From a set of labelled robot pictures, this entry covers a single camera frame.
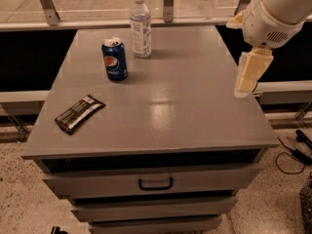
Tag black drawer handle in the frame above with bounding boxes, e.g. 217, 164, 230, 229
138, 177, 174, 191

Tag black snack wrapper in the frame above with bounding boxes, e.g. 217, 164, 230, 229
55, 95, 105, 136

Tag metal window railing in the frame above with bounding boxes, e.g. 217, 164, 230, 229
0, 0, 312, 33

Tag blue pepsi can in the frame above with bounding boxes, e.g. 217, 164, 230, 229
101, 37, 128, 81

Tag grey drawer cabinet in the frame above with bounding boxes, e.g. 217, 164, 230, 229
22, 26, 278, 234

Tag clear plastic water bottle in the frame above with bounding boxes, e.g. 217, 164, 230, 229
130, 0, 151, 58

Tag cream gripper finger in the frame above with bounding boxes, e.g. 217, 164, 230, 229
226, 10, 245, 29
234, 47, 273, 98

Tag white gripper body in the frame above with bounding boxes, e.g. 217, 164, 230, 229
242, 0, 305, 49

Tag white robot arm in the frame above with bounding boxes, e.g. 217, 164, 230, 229
226, 0, 312, 98

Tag black wire basket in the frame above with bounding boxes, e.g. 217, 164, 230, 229
299, 174, 312, 234

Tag black power adapter cable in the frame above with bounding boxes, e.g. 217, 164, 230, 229
275, 129, 312, 176

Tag black object on floor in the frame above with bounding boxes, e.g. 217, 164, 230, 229
50, 226, 68, 234

